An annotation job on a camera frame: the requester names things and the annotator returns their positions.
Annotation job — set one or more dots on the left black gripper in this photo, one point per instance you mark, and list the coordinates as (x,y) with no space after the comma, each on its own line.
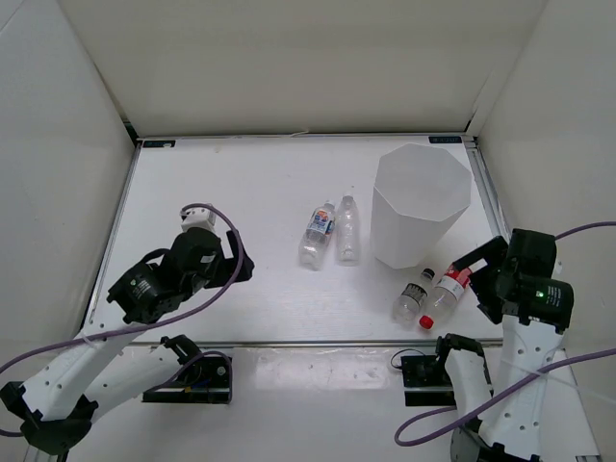
(245,270)

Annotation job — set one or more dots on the clear bottle black cap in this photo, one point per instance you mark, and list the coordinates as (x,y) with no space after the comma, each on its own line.
(409,304)

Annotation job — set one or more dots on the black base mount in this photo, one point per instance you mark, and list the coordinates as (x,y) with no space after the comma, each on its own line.
(424,380)
(207,381)

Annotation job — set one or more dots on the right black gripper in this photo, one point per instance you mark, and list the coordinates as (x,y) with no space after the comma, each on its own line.
(493,252)

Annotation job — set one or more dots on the clear bottle red cap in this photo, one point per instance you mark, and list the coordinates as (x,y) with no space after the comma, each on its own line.
(445,296)

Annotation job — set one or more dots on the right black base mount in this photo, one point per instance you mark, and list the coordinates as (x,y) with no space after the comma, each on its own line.
(424,380)

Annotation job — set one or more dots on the clear unlabelled plastic bottle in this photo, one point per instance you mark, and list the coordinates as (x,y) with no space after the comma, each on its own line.
(348,240)

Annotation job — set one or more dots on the clear bottle blue orange label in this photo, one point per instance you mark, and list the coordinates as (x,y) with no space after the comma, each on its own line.
(317,235)

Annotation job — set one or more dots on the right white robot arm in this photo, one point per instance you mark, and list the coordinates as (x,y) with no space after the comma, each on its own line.
(505,411)

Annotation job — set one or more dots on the white octagonal plastic bin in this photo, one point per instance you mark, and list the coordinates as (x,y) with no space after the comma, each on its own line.
(419,193)

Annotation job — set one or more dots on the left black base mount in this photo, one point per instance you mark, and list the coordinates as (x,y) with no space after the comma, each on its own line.
(207,381)

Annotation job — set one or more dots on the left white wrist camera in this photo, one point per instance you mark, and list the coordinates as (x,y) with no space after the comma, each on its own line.
(197,217)

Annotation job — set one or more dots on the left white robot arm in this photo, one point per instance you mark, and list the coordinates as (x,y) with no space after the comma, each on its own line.
(58,406)

